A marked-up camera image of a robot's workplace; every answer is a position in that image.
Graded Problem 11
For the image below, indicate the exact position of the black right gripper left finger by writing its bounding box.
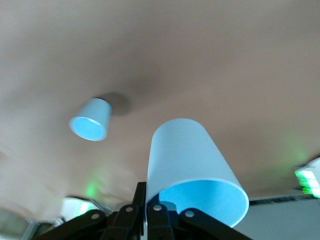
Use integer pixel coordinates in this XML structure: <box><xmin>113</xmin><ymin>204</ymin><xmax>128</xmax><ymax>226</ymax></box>
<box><xmin>32</xmin><ymin>181</ymin><xmax>147</xmax><ymax>240</ymax></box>

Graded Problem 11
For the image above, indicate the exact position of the brown table cover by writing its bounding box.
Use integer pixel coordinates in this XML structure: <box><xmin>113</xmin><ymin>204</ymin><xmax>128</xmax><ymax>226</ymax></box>
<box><xmin>0</xmin><ymin>0</ymin><xmax>320</xmax><ymax>221</ymax></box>

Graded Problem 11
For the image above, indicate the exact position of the light blue plastic cup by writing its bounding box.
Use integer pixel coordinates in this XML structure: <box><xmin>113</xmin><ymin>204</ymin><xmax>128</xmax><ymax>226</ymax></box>
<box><xmin>146</xmin><ymin>118</ymin><xmax>250</xmax><ymax>229</ymax></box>
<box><xmin>68</xmin><ymin>97</ymin><xmax>112</xmax><ymax>142</ymax></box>

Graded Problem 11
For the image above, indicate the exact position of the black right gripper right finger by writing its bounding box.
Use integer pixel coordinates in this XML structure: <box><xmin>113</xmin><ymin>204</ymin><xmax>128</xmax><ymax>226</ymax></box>
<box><xmin>146</xmin><ymin>203</ymin><xmax>253</xmax><ymax>240</ymax></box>

